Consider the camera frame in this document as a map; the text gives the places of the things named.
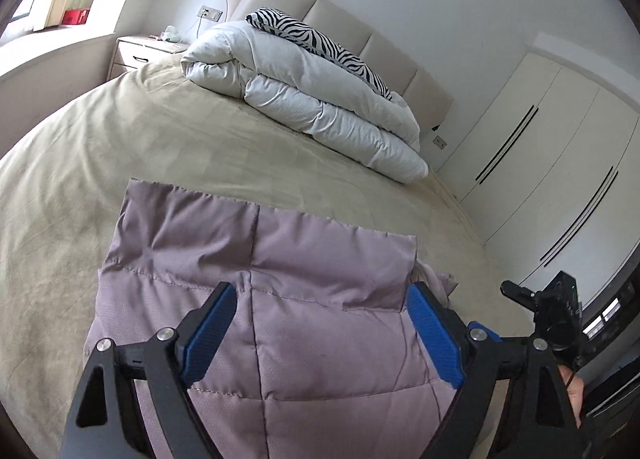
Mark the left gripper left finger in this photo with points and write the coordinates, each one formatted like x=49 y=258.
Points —
x=105 y=418

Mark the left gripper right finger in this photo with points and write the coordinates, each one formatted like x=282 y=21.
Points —
x=537 y=419

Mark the lilac puffer jacket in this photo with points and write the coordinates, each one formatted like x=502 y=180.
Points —
x=321 y=359

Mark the person's right hand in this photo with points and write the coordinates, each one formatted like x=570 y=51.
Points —
x=575 y=391

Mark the white wardrobe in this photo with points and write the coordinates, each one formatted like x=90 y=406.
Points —
x=549 y=178

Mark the beige bed sheet mattress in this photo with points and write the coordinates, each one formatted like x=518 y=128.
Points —
x=62 y=188

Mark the white folded duvet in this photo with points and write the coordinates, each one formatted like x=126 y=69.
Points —
x=308 y=94

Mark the white bedside table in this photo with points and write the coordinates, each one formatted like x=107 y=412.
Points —
x=133 y=52

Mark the zebra print pillow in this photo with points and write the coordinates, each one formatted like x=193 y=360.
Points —
x=278 y=23

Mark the white item on nightstand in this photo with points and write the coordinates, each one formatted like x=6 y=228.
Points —
x=170 y=35

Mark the red box on shelf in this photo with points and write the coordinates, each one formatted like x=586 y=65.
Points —
x=75 y=17

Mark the beige padded headboard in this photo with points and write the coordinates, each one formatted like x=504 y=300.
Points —
x=427 y=99

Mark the small wall switch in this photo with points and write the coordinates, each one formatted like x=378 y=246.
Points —
x=439 y=142

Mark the wall power socket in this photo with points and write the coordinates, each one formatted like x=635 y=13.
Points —
x=208 y=13

